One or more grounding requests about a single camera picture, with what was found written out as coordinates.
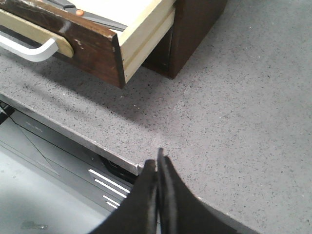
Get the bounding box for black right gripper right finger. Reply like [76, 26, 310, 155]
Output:
[157, 148, 237, 234]

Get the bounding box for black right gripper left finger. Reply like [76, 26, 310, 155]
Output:
[91, 159, 157, 234]

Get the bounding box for wooden drawer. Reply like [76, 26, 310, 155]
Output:
[0, 0, 175, 88]

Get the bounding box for grey orange scissors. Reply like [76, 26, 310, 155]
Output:
[43, 0, 127, 32]

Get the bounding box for dark wooden drawer cabinet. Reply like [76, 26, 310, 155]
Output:
[143, 0, 227, 79]

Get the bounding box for white drawer handle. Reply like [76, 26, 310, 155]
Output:
[0, 36, 59, 62]

